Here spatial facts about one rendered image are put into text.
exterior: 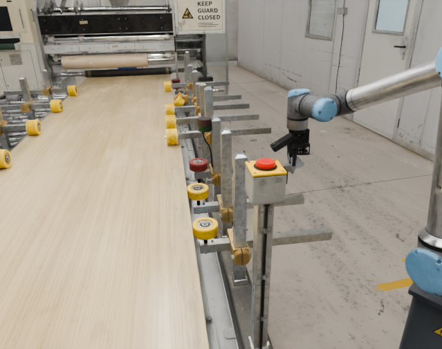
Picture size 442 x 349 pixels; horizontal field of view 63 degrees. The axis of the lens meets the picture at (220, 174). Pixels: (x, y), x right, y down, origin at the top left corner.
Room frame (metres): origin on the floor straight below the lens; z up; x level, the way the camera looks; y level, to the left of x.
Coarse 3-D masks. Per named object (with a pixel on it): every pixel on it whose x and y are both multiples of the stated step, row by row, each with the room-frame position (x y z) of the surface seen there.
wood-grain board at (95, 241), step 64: (64, 128) 1.99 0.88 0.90; (128, 128) 1.96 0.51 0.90; (0, 192) 1.21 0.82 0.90; (64, 192) 1.20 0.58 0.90; (128, 192) 1.19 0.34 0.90; (0, 256) 0.82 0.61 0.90; (64, 256) 0.81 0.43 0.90; (128, 256) 0.81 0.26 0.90; (192, 256) 0.80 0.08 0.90; (0, 320) 0.59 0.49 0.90; (64, 320) 0.59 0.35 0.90; (128, 320) 0.59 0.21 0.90; (192, 320) 0.58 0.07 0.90
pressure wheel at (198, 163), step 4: (192, 160) 1.47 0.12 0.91; (196, 160) 1.46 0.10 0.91; (200, 160) 1.47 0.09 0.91; (204, 160) 1.46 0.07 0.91; (192, 164) 1.42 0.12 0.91; (196, 164) 1.42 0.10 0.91; (200, 164) 1.42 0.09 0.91; (204, 164) 1.43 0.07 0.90; (192, 168) 1.42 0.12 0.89; (196, 168) 1.42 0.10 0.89; (200, 168) 1.42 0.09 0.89; (204, 168) 1.43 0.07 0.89; (200, 180) 1.45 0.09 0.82
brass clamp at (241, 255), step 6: (228, 234) 0.99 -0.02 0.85; (246, 246) 0.92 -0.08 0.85; (234, 252) 0.90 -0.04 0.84; (240, 252) 0.89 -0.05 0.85; (246, 252) 0.89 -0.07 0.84; (234, 258) 0.89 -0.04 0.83; (240, 258) 0.89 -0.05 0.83; (246, 258) 0.89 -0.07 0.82; (240, 264) 0.89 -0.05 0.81; (246, 264) 0.89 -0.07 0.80
